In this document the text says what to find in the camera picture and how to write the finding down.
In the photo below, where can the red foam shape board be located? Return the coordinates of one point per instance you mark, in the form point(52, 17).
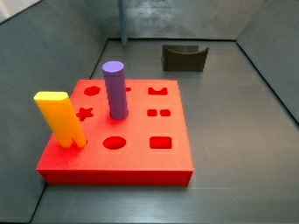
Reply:
point(142, 150)

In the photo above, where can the yellow double-prong peg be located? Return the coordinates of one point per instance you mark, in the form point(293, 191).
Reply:
point(59, 114)

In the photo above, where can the purple cylinder peg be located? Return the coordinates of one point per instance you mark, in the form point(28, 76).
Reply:
point(116, 89)

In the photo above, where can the dark grey curved block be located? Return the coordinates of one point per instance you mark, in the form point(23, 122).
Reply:
point(183, 58)

